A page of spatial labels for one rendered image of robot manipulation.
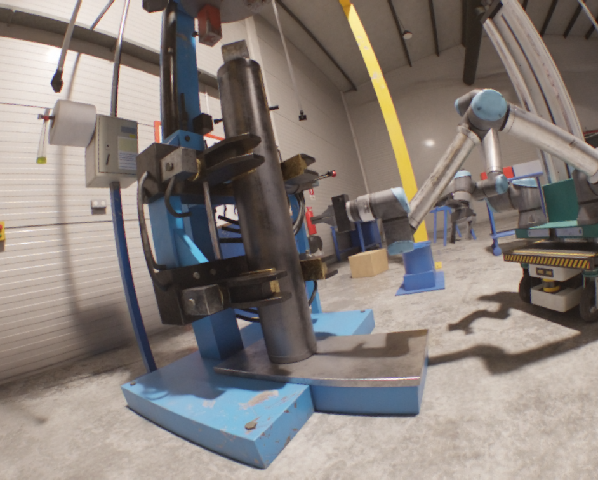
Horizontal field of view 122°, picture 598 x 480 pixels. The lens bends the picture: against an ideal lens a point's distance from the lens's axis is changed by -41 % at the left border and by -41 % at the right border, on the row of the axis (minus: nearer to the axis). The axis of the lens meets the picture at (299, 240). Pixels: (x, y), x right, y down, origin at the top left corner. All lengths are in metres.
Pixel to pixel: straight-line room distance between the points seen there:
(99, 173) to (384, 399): 1.68
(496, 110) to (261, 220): 0.93
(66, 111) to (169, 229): 1.01
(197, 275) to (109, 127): 1.13
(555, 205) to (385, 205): 1.12
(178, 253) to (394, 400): 0.89
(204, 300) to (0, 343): 2.07
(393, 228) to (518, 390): 0.70
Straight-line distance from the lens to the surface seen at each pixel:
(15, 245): 2.68
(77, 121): 1.74
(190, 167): 0.98
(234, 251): 2.72
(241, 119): 1.18
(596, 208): 1.42
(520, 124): 1.08
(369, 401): 0.98
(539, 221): 1.72
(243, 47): 1.44
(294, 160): 1.29
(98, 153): 1.73
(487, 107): 1.04
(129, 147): 1.83
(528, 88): 1.91
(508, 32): 2.03
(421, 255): 2.48
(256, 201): 1.07
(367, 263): 3.69
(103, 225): 2.91
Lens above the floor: 0.61
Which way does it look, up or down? 1 degrees up
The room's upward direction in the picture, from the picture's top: 12 degrees counter-clockwise
